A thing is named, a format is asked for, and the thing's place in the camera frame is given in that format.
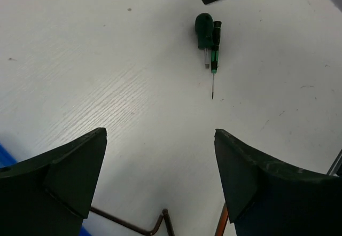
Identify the green stubby flathead screwdriver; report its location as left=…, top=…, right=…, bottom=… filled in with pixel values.
left=195, top=13, right=214, bottom=69

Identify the slim black-green precision screwdriver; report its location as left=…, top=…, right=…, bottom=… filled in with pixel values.
left=211, top=21, right=222, bottom=99

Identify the long brown hex key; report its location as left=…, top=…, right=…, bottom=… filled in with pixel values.
left=90, top=207, right=168, bottom=235

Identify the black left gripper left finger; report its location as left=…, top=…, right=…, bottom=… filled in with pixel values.
left=1, top=128, right=107, bottom=235

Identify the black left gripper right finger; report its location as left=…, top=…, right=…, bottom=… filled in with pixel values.
left=214, top=129, right=341, bottom=235

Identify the blue compartment bin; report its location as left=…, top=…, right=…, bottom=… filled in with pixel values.
left=0, top=145, right=91, bottom=236

